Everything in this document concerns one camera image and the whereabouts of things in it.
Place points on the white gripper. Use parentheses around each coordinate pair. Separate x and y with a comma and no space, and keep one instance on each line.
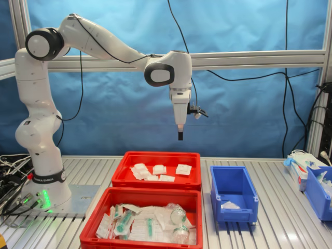
(180,109)

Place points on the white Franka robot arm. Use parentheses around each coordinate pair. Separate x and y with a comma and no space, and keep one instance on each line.
(36,129)

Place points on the red crate with bandages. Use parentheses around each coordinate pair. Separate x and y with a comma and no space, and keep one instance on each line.
(155,186)

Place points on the white face mask box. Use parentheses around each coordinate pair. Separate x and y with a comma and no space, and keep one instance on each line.
(298,176)

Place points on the white wrapped gauze bandage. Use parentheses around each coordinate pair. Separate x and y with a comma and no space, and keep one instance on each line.
(137,175)
(141,168)
(151,178)
(159,169)

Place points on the bulky printed bandage packet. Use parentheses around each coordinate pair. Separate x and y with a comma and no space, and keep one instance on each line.
(166,178)

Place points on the blue backdrop cloth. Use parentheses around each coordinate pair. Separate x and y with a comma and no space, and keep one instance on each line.
(233,116)

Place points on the blue storage bin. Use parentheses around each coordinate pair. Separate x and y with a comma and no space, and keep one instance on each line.
(233,181)

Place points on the clear round filter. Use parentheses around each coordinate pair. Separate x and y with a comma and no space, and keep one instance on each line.
(177,215)

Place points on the white paper pouch pile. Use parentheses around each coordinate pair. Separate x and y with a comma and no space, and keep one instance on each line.
(160,215)

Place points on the white green-edged pouch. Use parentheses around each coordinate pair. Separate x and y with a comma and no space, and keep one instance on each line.
(132,207)

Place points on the slim green packaged syringe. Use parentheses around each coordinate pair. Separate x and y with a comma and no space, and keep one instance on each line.
(149,224)

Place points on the clear filter with green label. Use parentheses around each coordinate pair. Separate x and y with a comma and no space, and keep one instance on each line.
(180,231)

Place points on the green syringe in pouch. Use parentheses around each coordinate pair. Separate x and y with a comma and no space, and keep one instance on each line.
(116,210)

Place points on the clear wrapper bag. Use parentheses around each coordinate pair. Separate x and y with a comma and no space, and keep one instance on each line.
(191,234)

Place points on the large green packaged syringe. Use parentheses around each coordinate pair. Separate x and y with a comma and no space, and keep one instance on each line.
(125,220)

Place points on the blue nitrile glove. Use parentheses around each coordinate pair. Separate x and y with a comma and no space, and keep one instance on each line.
(288,162)

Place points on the white sterile pouch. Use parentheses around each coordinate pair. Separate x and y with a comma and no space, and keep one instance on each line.
(103,228)

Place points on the stack of face masks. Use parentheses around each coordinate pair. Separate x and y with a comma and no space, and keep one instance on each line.
(303,157)

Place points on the red crate with syringes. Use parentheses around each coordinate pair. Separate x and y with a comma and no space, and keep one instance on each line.
(90,241)

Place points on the black equipment rack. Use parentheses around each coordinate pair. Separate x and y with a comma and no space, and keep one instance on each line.
(328,124)

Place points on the blue bin with packets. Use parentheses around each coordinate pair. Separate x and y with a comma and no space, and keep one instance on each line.
(316,197)

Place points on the packets in blue bin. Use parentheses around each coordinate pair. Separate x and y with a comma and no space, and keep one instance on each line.
(324,179)

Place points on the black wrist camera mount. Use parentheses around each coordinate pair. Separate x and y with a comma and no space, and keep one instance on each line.
(194,109)

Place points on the aluminium profile frame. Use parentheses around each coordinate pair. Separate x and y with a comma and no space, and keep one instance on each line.
(233,58)

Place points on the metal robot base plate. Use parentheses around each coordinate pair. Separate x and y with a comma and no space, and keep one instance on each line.
(83,199)

